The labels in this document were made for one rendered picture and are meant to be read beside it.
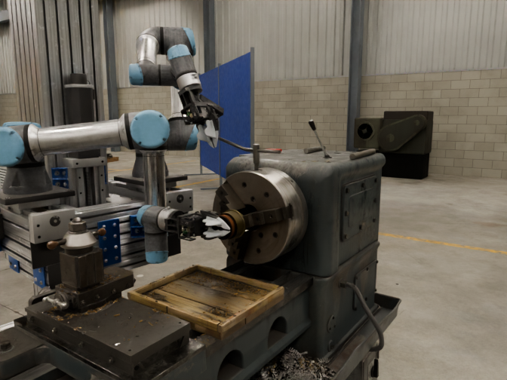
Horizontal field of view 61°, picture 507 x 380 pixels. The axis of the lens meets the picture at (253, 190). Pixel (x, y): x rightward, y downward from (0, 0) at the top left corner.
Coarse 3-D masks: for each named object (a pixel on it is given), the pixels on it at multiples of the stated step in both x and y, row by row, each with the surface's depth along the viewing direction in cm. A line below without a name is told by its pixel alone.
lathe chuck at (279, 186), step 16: (240, 176) 142; (256, 176) 138; (272, 176) 138; (240, 192) 142; (256, 192) 139; (272, 192) 135; (288, 192) 137; (256, 208) 140; (272, 208) 136; (272, 224) 137; (288, 224) 133; (224, 240) 149; (256, 240) 141; (272, 240) 138; (288, 240) 135; (256, 256) 142; (272, 256) 139
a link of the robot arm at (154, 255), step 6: (150, 234) 141; (156, 234) 141; (162, 234) 142; (150, 240) 141; (156, 240) 141; (162, 240) 142; (150, 246) 142; (156, 246) 142; (162, 246) 143; (150, 252) 142; (156, 252) 142; (162, 252) 143; (150, 258) 143; (156, 258) 142; (162, 258) 143
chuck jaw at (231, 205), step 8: (224, 184) 143; (216, 192) 143; (224, 192) 141; (232, 192) 143; (224, 200) 139; (232, 200) 140; (240, 200) 142; (224, 208) 137; (232, 208) 137; (240, 208) 139
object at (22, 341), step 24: (0, 336) 100; (24, 336) 100; (48, 336) 97; (0, 360) 90; (24, 360) 94; (48, 360) 97; (72, 360) 91; (96, 360) 87; (168, 360) 87; (192, 360) 90
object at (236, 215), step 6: (228, 210) 135; (234, 210) 134; (222, 216) 129; (228, 216) 130; (234, 216) 131; (240, 216) 133; (228, 222) 128; (234, 222) 130; (240, 222) 131; (222, 228) 134; (234, 228) 130; (240, 228) 131; (228, 234) 129; (234, 234) 131; (240, 234) 134
